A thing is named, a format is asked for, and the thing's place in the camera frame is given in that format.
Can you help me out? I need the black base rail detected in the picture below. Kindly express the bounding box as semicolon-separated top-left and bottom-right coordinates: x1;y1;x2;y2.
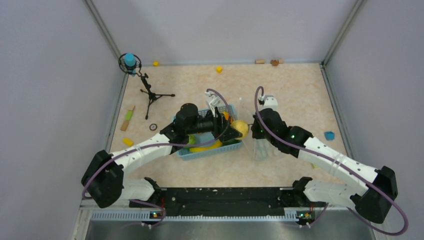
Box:
148;187;315;217

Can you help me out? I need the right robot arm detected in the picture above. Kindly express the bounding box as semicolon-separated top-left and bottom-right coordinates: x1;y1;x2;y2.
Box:
251;108;398;224

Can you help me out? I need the light blue plastic basket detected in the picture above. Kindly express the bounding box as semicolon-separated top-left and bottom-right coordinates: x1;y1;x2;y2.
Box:
173;104;244;162

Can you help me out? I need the orange yellow mango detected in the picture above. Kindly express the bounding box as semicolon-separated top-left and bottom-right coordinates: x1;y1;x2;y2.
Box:
222;111;230;120

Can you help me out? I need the blue small block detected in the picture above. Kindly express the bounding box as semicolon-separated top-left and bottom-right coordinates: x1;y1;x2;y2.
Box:
324;131;336;141

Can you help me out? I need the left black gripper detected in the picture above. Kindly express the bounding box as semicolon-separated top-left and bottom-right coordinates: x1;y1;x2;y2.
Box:
186;106;242;142

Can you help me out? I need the green wooden stick toy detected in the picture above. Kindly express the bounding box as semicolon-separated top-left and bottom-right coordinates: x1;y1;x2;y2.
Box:
120;104;136;131

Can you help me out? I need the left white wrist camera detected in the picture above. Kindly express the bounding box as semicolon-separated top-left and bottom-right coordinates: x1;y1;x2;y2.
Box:
204;91;221;117

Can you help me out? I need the yellow banana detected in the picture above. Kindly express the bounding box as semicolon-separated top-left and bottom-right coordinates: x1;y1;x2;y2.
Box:
189;140;223;153

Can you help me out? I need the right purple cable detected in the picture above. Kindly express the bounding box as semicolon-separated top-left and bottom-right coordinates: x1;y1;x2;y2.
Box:
254;86;410;237

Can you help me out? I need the brown nut at wall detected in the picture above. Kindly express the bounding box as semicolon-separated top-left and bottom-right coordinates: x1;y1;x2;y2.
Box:
270;59;280;67

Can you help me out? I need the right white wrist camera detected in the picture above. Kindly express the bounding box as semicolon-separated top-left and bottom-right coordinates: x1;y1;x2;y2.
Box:
258;95;279;110

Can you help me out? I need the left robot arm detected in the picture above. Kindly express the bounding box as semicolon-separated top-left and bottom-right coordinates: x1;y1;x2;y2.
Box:
81;103;243;209

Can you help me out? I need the blue microphone on tripod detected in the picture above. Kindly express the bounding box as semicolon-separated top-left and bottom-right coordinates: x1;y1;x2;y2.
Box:
118;52;176;120

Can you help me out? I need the yellow block at wall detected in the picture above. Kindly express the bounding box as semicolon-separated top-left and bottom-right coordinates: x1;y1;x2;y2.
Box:
152;61;161;67

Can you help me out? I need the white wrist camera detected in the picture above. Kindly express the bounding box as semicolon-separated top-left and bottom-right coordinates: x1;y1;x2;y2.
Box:
204;91;221;117
258;95;279;110

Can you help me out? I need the yellow block left side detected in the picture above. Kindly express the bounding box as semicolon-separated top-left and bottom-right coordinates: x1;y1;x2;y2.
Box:
122;137;134;147

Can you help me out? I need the clear zip top bag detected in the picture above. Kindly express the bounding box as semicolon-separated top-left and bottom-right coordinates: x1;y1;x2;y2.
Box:
236;97;284;161

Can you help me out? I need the green lime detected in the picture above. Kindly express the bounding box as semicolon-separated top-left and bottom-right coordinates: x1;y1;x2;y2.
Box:
222;139;240;146

